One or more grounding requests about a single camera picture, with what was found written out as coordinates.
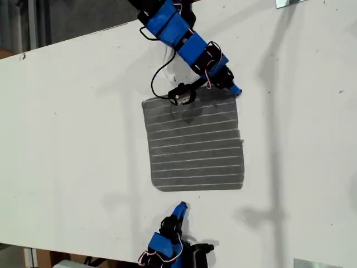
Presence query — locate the grey striped square towel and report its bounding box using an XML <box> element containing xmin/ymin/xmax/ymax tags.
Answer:
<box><xmin>141</xmin><ymin>90</ymin><xmax>245</xmax><ymax>193</ymax></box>

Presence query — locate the white object under table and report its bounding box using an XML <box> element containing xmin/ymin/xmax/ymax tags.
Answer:
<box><xmin>52</xmin><ymin>259</ymin><xmax>86</xmax><ymax>268</ymax></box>

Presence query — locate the brown cardboard box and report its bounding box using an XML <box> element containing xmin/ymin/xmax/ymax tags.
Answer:
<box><xmin>36</xmin><ymin>248</ymin><xmax>87</xmax><ymax>268</ymax></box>

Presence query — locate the white table leg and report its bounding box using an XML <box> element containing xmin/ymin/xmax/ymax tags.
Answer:
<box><xmin>23</xmin><ymin>247</ymin><xmax>38</xmax><ymax>268</ymax></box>

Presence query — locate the black camera stalk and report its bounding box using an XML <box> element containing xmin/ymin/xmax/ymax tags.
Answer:
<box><xmin>192</xmin><ymin>76</ymin><xmax>210</xmax><ymax>89</ymax></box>

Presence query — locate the black camera box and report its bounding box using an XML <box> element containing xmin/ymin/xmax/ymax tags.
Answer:
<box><xmin>168</xmin><ymin>83</ymin><xmax>197</xmax><ymax>106</ymax></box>
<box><xmin>192</xmin><ymin>242</ymin><xmax>215</xmax><ymax>268</ymax></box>

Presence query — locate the black camera cable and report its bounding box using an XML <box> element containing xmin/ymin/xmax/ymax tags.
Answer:
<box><xmin>138</xmin><ymin>25</ymin><xmax>179</xmax><ymax>99</ymax></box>

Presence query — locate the grey vertical post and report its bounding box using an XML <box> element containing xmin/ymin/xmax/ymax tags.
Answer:
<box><xmin>27</xmin><ymin>0</ymin><xmax>37</xmax><ymax>51</ymax></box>

